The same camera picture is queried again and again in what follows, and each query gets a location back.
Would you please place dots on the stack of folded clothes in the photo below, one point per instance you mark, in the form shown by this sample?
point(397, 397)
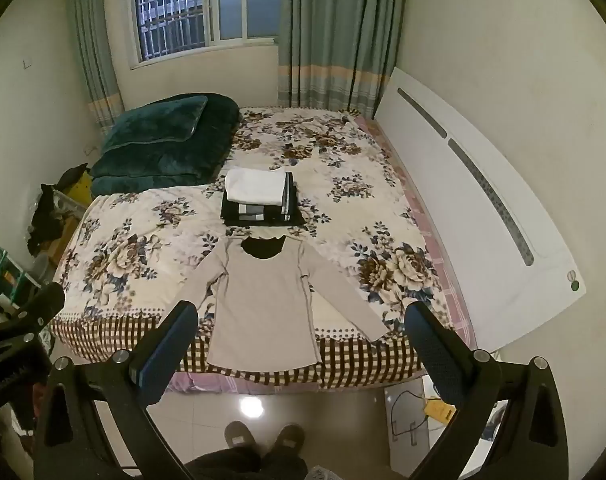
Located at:
point(255, 209)

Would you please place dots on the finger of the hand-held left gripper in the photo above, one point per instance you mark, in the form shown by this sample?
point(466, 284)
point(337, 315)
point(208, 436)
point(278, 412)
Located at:
point(42, 306)

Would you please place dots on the black folded garment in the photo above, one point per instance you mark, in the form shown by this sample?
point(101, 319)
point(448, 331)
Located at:
point(294, 218)

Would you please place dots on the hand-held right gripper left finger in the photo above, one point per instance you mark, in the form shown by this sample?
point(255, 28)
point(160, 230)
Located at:
point(167, 352)

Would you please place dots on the barred window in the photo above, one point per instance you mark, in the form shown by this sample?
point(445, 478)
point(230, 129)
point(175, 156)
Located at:
point(175, 10)

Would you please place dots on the dark green quilt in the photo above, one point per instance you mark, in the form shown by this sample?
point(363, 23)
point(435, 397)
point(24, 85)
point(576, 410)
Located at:
point(183, 162)

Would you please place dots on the floral-sheet bed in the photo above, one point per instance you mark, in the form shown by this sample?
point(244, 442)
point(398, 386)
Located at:
point(343, 185)

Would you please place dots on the grey slipper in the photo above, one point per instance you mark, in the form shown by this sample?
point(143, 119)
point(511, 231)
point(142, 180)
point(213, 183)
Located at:
point(288, 438)
point(239, 435)

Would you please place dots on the person's dark trouser legs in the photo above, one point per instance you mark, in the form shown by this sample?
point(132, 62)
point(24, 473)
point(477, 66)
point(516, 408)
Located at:
point(243, 466)

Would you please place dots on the green striped curtain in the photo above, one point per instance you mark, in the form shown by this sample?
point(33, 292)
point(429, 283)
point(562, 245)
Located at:
point(94, 60)
point(333, 35)

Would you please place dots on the black clothes pile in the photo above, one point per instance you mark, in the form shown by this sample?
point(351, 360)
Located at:
point(45, 220)

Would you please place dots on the beige long-sleeve shirt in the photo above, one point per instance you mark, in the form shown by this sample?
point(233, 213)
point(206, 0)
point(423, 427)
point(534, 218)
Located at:
point(263, 305)

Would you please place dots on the dark green pillow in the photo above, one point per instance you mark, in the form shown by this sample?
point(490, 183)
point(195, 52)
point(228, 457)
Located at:
point(153, 125)

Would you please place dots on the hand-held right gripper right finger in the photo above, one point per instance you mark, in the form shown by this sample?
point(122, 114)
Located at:
point(433, 352)

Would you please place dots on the white bed headboard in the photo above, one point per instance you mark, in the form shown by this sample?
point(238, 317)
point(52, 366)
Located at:
point(458, 210)

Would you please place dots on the yellow tag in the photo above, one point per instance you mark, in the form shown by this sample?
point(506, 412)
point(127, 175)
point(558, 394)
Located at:
point(439, 411)

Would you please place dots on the white folded garment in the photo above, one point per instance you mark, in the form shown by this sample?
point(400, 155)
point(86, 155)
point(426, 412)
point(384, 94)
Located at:
point(255, 185)

